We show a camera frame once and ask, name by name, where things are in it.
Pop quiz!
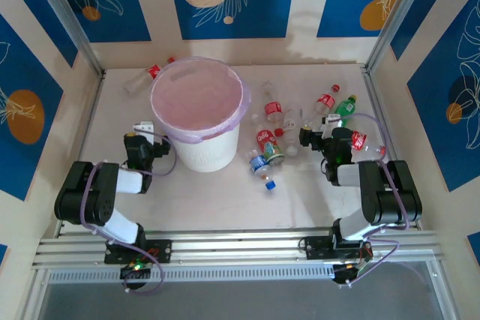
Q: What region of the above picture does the purple plastic bin liner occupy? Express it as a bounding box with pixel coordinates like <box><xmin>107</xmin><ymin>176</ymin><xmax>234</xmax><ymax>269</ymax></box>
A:
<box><xmin>148</xmin><ymin>56</ymin><xmax>251</xmax><ymax>145</ymax></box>

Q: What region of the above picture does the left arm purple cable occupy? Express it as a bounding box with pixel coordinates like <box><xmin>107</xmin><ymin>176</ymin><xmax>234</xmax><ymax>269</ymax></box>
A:
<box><xmin>80</xmin><ymin>127</ymin><xmax>179</xmax><ymax>297</ymax></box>

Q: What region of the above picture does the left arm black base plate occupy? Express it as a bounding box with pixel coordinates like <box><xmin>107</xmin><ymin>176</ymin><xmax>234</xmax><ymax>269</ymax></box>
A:
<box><xmin>103</xmin><ymin>239</ymin><xmax>173</xmax><ymax>265</ymax></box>

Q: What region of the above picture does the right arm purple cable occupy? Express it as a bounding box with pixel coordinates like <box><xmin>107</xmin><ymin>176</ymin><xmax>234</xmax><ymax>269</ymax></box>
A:
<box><xmin>335</xmin><ymin>112</ymin><xmax>410</xmax><ymax>291</ymax></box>

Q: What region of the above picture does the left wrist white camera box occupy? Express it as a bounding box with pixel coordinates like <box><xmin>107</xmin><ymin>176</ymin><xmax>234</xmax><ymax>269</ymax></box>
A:
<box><xmin>133</xmin><ymin>120</ymin><xmax>155</xmax><ymax>145</ymax></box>

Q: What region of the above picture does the white plastic bin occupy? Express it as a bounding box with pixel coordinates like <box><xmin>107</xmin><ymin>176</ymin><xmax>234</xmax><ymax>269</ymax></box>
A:
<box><xmin>149</xmin><ymin>56</ymin><xmax>251</xmax><ymax>174</ymax></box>

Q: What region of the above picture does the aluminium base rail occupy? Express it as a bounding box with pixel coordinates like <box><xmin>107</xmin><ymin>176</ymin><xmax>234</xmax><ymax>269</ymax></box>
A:
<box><xmin>31</xmin><ymin>228</ymin><xmax>447</xmax><ymax>272</ymax></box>

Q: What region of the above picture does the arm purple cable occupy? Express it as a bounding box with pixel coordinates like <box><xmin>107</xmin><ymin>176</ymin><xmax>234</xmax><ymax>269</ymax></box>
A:
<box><xmin>335</xmin><ymin>112</ymin><xmax>410</xmax><ymax>291</ymax></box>
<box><xmin>80</xmin><ymin>127</ymin><xmax>179</xmax><ymax>297</ymax></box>

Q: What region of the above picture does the slotted grey cable duct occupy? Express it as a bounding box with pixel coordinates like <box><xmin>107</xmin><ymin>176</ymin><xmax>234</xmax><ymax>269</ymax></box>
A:
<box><xmin>47</xmin><ymin>263</ymin><xmax>335</xmax><ymax>284</ymax></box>

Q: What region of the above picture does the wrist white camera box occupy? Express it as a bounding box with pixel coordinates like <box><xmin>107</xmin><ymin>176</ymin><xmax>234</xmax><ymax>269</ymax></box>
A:
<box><xmin>320</xmin><ymin>112</ymin><xmax>344</xmax><ymax>134</ymax></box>
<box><xmin>133</xmin><ymin>120</ymin><xmax>155</xmax><ymax>145</ymax></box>

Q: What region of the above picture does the clear bottle white red-text label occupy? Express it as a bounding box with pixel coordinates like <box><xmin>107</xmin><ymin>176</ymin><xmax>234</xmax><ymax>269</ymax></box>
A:
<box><xmin>283</xmin><ymin>105</ymin><xmax>305</xmax><ymax>156</ymax></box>

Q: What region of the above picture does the clear cola bottle red label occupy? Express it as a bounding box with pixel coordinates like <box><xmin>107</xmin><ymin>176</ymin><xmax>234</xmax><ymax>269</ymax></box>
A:
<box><xmin>307</xmin><ymin>83</ymin><xmax>341</xmax><ymax>121</ymax></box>
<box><xmin>260</xmin><ymin>79</ymin><xmax>286</xmax><ymax>138</ymax></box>
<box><xmin>122</xmin><ymin>56</ymin><xmax>176</xmax><ymax>97</ymax></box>
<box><xmin>350</xmin><ymin>129</ymin><xmax>387</xmax><ymax>160</ymax></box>

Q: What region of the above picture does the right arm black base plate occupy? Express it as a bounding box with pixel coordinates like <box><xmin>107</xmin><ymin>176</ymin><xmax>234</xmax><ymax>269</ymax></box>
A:
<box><xmin>303</xmin><ymin>235</ymin><xmax>374</xmax><ymax>261</ymax></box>

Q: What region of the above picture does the green plastic bottle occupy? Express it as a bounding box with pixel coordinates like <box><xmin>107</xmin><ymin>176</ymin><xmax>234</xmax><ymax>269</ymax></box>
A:
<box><xmin>334</xmin><ymin>94</ymin><xmax>359</xmax><ymax>127</ymax></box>

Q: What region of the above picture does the bottle red green label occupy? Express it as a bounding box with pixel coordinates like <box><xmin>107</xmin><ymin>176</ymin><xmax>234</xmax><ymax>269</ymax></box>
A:
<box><xmin>256</xmin><ymin>127</ymin><xmax>286</xmax><ymax>167</ymax></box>

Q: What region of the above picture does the aluminium frame post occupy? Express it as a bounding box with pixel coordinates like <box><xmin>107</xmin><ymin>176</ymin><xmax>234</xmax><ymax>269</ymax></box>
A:
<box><xmin>364</xmin><ymin>0</ymin><xmax>434</xmax><ymax>73</ymax></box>
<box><xmin>26</xmin><ymin>0</ymin><xmax>105</xmax><ymax>78</ymax></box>

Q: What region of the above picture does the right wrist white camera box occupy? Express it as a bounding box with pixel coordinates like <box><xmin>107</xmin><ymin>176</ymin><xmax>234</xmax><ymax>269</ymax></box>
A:
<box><xmin>320</xmin><ymin>112</ymin><xmax>344</xmax><ymax>134</ymax></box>

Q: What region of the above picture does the clear bottle blue label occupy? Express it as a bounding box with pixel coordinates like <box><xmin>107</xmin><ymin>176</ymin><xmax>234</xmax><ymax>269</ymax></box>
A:
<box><xmin>246</xmin><ymin>149</ymin><xmax>278</xmax><ymax>190</ymax></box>

